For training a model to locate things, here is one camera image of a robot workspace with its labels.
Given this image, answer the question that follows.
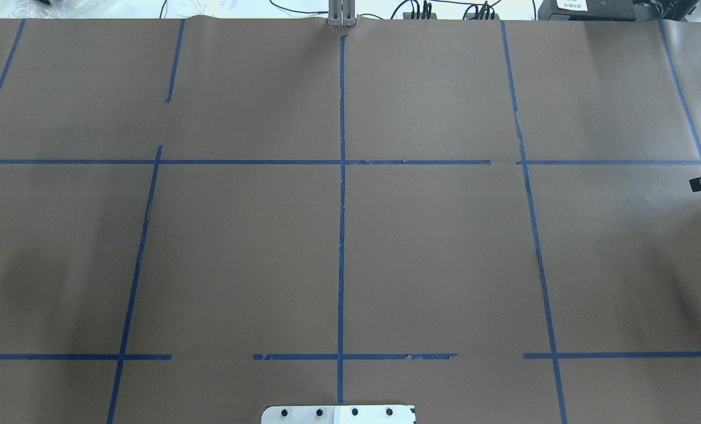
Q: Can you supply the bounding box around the black electronics box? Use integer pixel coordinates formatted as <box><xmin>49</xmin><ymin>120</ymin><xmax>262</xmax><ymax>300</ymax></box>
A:
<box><xmin>537</xmin><ymin>0</ymin><xmax>669</xmax><ymax>22</ymax></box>

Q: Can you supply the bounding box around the black power strip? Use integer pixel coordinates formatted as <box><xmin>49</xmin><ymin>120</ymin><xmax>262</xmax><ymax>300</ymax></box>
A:
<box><xmin>390</xmin><ymin>1</ymin><xmax>503</xmax><ymax>21</ymax></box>

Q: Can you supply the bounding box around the aluminium frame post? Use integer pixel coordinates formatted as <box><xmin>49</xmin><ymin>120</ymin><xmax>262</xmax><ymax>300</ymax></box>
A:
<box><xmin>328</xmin><ymin>0</ymin><xmax>358</xmax><ymax>28</ymax></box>

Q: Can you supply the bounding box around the white metal base plate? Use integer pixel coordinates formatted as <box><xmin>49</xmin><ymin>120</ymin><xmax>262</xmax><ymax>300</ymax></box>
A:
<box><xmin>261</xmin><ymin>405</ymin><xmax>417</xmax><ymax>423</ymax></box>

